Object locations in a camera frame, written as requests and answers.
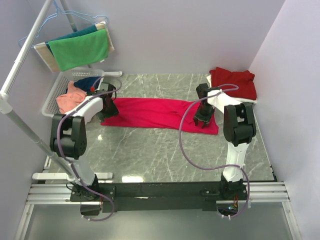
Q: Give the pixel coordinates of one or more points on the pink red t-shirt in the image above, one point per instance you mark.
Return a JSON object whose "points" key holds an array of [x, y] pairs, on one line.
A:
{"points": [[161, 113]]}

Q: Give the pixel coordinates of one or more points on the teal hanging towel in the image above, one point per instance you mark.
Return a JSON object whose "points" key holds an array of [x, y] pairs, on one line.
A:
{"points": [[70, 35]]}

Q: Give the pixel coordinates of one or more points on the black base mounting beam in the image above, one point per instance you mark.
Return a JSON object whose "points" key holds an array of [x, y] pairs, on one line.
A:
{"points": [[156, 196]]}

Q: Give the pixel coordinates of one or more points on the salmon t-shirt in basket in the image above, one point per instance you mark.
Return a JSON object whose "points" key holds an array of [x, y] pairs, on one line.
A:
{"points": [[71, 99]]}

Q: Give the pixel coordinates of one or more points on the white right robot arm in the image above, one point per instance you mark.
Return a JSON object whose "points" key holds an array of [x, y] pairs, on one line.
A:
{"points": [[239, 127]]}

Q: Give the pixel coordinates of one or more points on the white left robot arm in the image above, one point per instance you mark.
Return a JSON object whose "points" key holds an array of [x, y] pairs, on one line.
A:
{"points": [[69, 138]]}

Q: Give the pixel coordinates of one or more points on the aluminium rail frame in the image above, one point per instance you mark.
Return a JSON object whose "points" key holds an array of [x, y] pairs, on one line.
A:
{"points": [[55, 194]]}

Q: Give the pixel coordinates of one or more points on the navy t-shirt in basket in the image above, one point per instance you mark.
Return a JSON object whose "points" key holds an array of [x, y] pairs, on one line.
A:
{"points": [[88, 84]]}

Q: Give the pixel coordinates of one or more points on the dark red folded t-shirt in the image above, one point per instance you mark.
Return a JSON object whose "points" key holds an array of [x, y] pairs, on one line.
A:
{"points": [[243, 79]]}

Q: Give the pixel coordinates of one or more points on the white laundry basket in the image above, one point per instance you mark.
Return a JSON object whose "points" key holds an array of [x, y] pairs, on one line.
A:
{"points": [[60, 86]]}

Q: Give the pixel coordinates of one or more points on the green hanging towel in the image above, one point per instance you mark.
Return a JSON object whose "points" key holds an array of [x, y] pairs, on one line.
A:
{"points": [[81, 50]]}

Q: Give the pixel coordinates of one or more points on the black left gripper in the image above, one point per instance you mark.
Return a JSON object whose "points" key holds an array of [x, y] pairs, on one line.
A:
{"points": [[113, 111]]}

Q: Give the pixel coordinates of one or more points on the beige hanging towel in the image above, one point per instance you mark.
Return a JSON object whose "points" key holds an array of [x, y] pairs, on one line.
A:
{"points": [[49, 59]]}

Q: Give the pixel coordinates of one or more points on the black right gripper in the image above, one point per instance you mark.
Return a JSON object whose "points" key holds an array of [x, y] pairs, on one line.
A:
{"points": [[206, 120]]}

